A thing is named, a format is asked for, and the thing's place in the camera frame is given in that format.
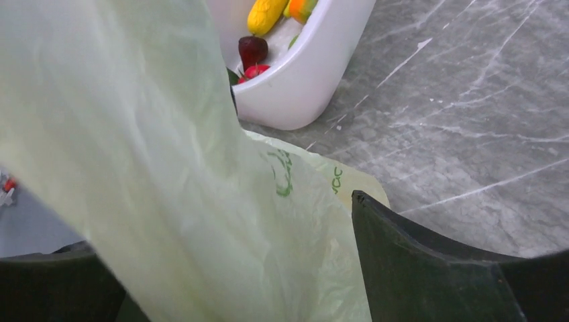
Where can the green fake star fruit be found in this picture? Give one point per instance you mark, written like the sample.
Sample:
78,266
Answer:
292,41

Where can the light green plastic bag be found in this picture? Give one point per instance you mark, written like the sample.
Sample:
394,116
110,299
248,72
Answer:
117,115

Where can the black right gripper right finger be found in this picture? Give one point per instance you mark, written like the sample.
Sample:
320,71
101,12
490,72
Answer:
412,273

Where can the yellow fake corn cob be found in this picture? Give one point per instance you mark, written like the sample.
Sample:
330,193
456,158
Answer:
263,15

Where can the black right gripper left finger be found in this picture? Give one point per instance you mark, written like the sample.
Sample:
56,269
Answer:
70,284

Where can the orange green fake mango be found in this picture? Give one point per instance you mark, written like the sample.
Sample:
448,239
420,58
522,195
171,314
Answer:
300,10

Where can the dark green fake avocado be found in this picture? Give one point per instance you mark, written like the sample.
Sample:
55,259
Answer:
233,77

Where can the red fake tomato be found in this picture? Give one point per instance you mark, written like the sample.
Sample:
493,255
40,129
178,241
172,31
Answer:
252,72

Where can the white plastic basket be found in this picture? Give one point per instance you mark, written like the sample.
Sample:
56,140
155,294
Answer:
300,82

